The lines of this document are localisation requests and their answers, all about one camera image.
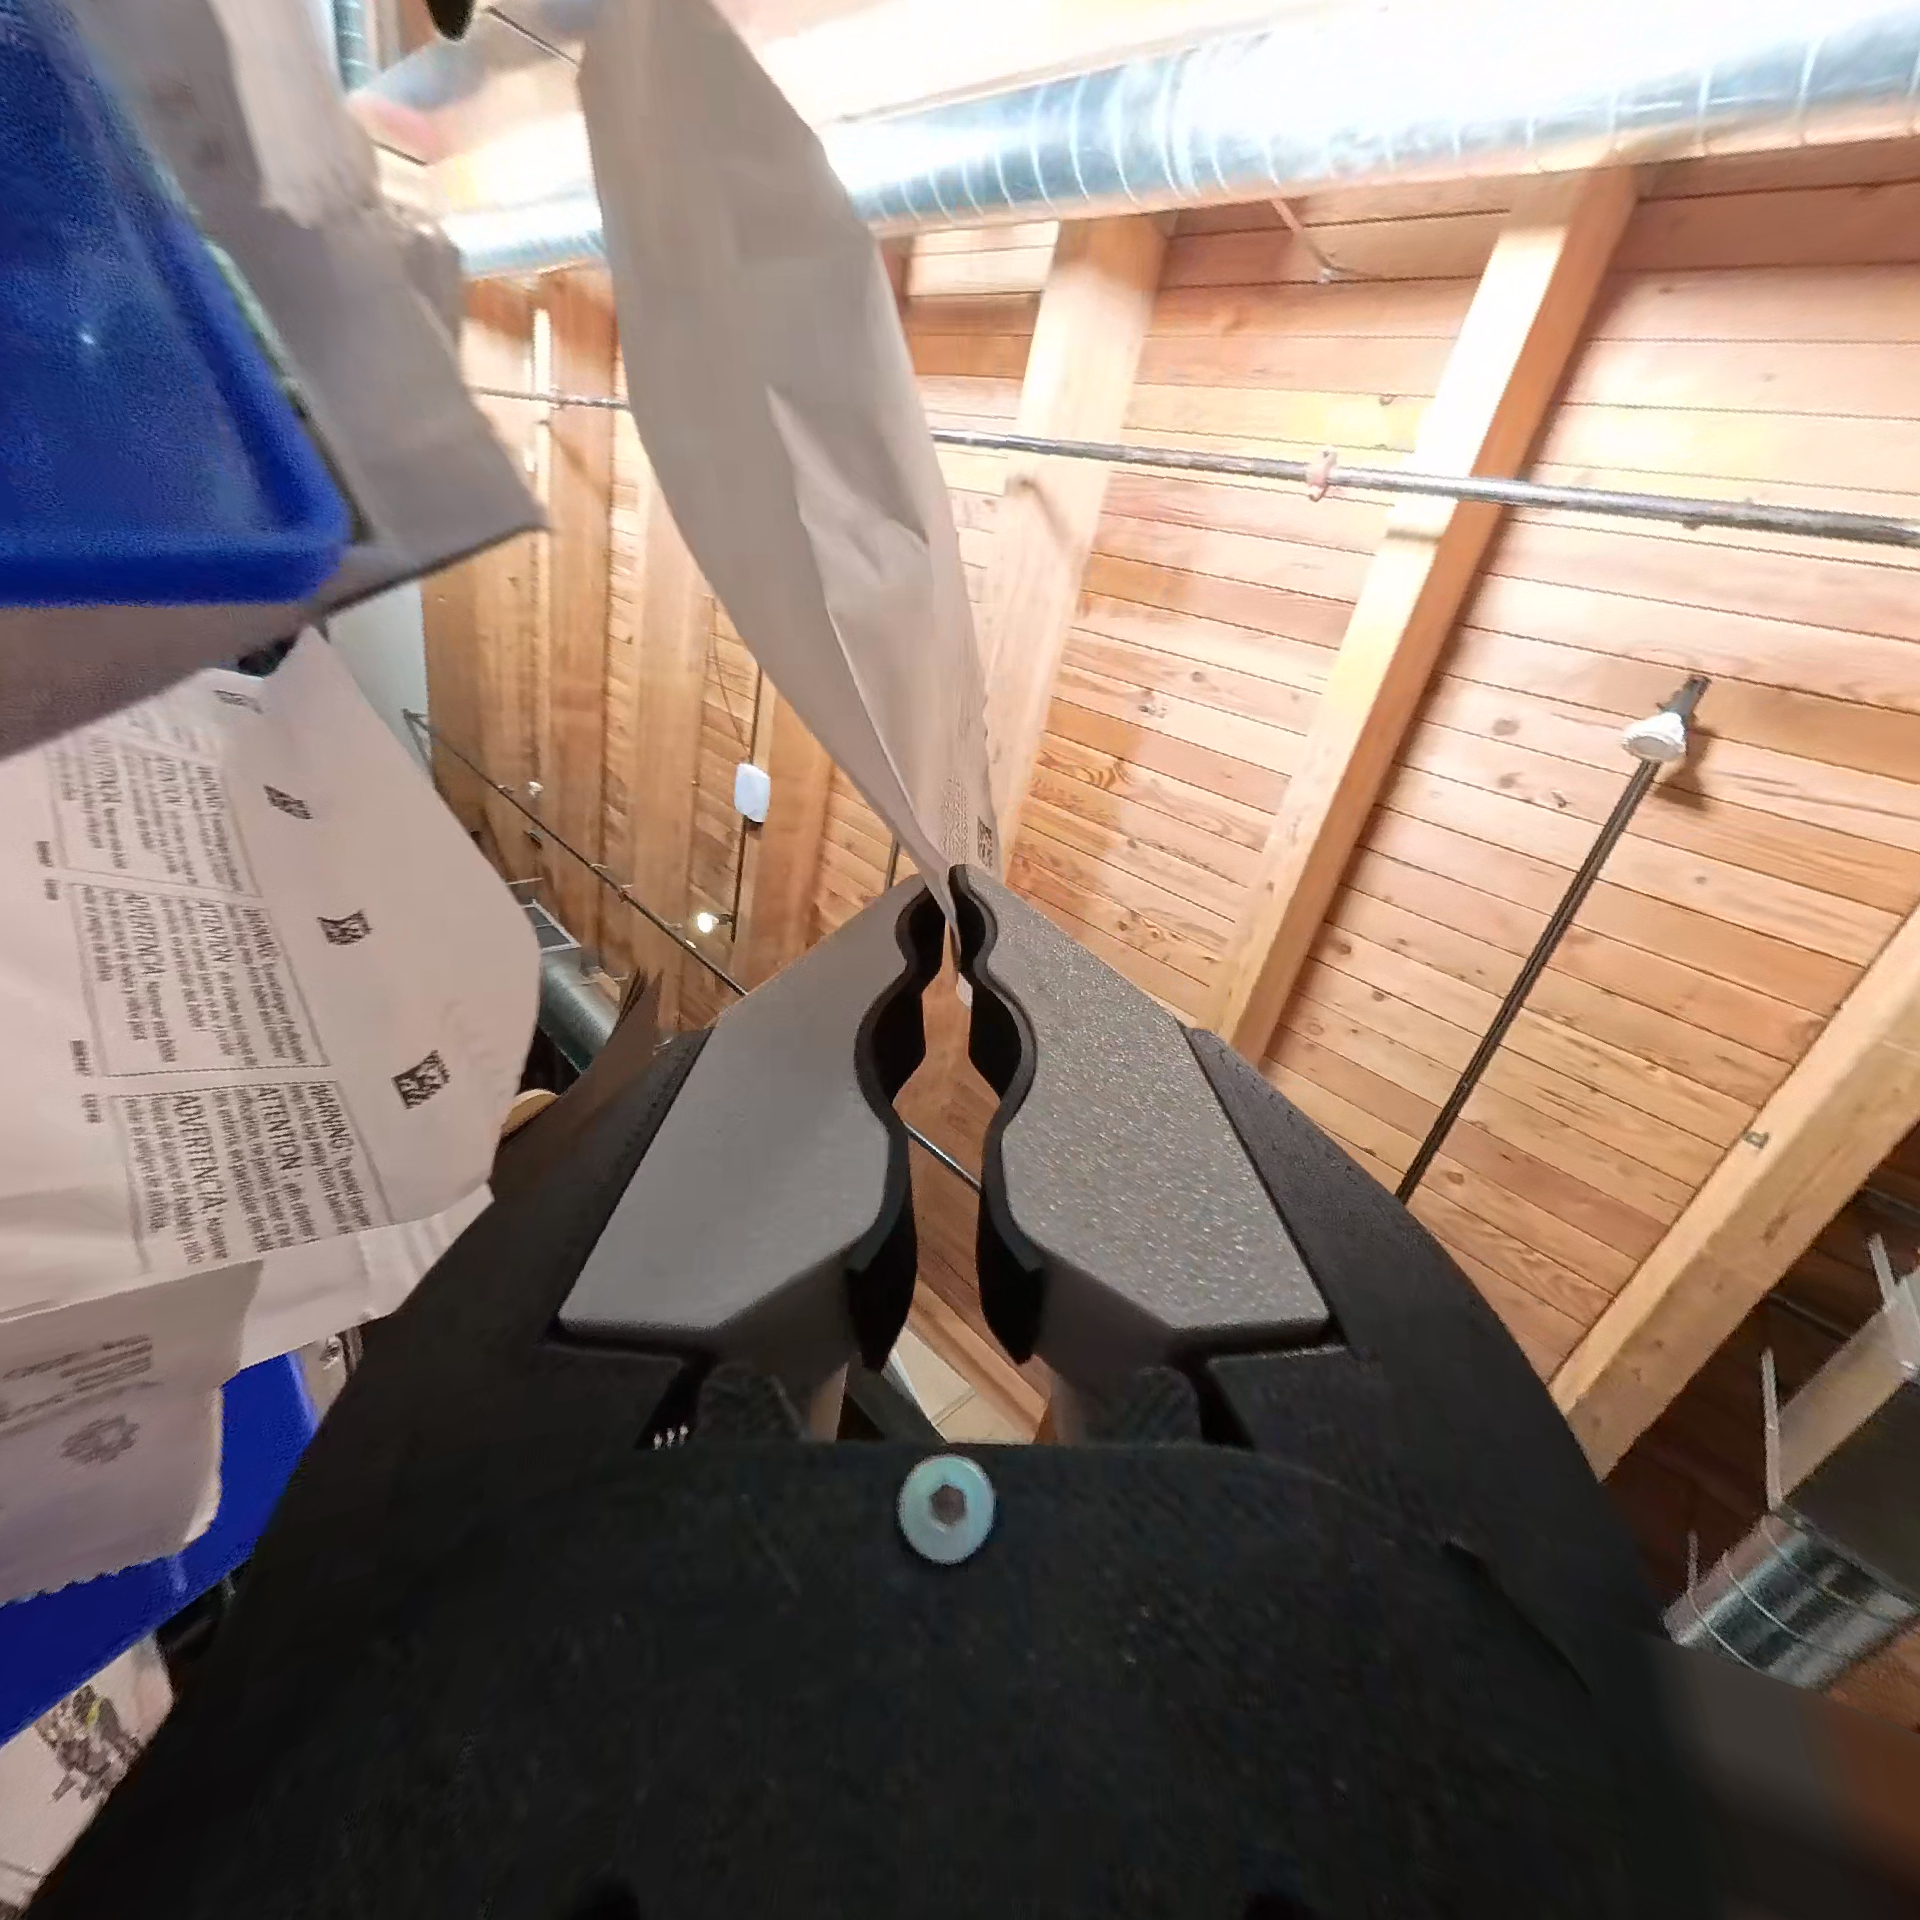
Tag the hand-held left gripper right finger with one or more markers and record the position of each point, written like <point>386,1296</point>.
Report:
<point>1139,1171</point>

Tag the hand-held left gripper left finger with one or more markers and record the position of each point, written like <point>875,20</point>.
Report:
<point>733,1171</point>

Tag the large white printed paper bag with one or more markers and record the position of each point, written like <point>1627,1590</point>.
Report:
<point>405,421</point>

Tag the blue plastic bin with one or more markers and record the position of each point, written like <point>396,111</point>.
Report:
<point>135,376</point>

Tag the lego instruction booklet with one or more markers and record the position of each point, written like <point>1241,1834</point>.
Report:
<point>89,1739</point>

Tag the white ceiling sensor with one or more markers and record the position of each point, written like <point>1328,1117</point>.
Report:
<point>752,791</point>

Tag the black ceiling conduit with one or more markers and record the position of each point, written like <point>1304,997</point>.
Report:
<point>1531,976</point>

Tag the white track spotlight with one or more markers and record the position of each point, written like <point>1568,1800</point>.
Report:
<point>1656,734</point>

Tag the metal ceiling rod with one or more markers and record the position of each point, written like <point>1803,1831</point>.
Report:
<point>1425,488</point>

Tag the grey duct with vent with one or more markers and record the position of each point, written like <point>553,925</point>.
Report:
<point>1783,1590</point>

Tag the silver ventilation duct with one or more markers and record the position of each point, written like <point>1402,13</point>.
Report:
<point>1352,105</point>

